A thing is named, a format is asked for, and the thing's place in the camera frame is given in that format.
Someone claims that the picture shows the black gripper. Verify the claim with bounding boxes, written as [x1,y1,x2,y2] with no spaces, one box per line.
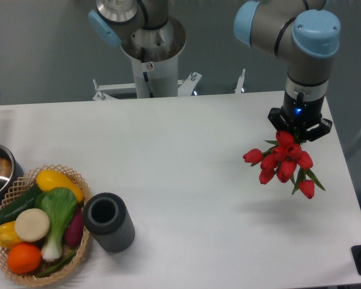
[268,92,333,141]

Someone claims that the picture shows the red tulip bouquet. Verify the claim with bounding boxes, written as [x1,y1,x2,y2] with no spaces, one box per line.
[242,131,326,199]

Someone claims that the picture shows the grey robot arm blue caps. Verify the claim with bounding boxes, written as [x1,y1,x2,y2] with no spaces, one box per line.
[88,1,341,143]

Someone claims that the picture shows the dark grey ribbed vase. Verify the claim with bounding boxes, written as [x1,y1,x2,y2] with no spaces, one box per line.
[83,193,135,253]

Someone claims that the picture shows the purple sweet potato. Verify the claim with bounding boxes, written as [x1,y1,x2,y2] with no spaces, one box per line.
[64,208,84,247]

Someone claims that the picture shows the green bok choy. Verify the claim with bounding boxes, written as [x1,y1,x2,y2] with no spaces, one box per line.
[35,187,77,262]

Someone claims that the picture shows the yellow squash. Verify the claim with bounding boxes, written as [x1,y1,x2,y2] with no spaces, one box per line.
[36,170,84,203]

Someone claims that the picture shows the green chili pepper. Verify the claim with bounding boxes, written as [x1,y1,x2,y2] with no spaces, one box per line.
[35,251,76,278]

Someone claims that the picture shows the green cucumber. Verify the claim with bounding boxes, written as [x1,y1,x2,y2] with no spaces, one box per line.
[0,184,42,226]

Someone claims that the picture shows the beige round bun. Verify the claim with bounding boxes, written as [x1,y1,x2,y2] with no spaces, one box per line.
[14,208,50,242]

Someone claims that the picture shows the orange fruit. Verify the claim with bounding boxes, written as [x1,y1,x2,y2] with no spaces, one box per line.
[7,243,42,275]

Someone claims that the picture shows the yellow bell pepper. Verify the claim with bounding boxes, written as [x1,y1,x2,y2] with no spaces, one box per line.
[0,221,24,249]

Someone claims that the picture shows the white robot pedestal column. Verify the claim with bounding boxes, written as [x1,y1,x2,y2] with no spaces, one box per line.
[122,16,186,99]

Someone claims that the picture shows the white pedestal base frame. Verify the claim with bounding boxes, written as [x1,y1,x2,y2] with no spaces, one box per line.
[92,69,247,101]

